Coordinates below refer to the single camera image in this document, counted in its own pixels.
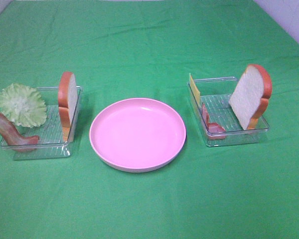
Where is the yellow toy cheese slice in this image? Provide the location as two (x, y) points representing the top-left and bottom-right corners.
(189, 73), (201, 108)

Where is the toy bacon strip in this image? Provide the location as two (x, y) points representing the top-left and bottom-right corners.
(0, 113), (39, 146)
(201, 103), (226, 140)

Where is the toy bread slice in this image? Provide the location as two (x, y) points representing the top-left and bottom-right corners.
(229, 64), (273, 130)
(58, 71), (78, 141)

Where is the green toy lettuce leaf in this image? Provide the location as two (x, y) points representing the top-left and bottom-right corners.
(0, 83), (47, 128)

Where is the pink round plate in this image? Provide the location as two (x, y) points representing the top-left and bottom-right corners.
(89, 98), (186, 173)

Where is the right clear plastic tray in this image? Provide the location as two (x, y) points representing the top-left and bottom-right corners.
(188, 77), (269, 147)

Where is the clear plastic tray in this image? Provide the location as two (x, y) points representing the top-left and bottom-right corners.
(188, 77), (269, 147)
(0, 86), (83, 160)

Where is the green tablecloth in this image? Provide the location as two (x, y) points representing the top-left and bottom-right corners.
(0, 0), (299, 239)

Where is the left clear plastic tray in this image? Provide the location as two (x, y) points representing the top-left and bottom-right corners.
(0, 86), (83, 160)

